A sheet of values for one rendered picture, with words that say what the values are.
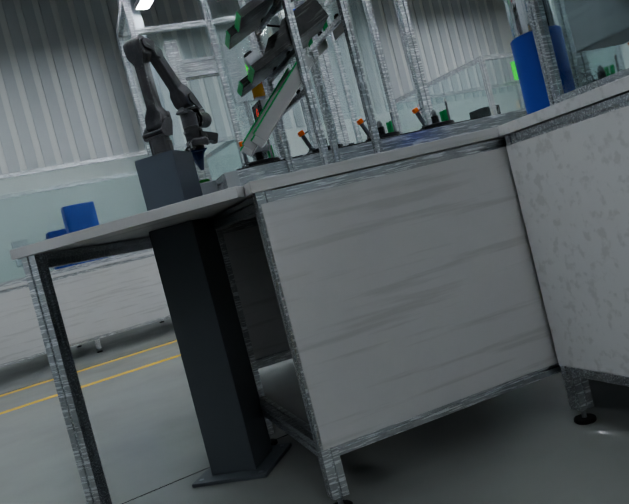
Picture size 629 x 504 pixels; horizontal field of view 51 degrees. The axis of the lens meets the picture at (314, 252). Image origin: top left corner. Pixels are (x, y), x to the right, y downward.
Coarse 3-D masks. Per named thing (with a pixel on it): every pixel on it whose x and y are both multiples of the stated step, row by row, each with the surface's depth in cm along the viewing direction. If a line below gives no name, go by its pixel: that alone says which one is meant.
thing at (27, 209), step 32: (128, 160) 725; (0, 192) 662; (32, 192) 676; (64, 192) 691; (96, 192) 706; (128, 192) 722; (0, 224) 660; (32, 224) 674; (64, 224) 688; (96, 224) 703; (0, 256) 657
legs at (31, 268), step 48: (144, 240) 240; (192, 240) 208; (48, 288) 186; (192, 288) 210; (48, 336) 185; (192, 336) 212; (240, 336) 222; (192, 384) 214; (240, 384) 214; (240, 432) 211; (96, 480) 186; (240, 480) 207
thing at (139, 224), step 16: (224, 192) 164; (240, 192) 165; (160, 208) 169; (176, 208) 168; (192, 208) 167; (208, 208) 175; (224, 208) 192; (112, 224) 174; (128, 224) 172; (144, 224) 174; (160, 224) 191; (48, 240) 179; (64, 240) 178; (80, 240) 177; (96, 240) 190; (112, 240) 210; (16, 256) 183
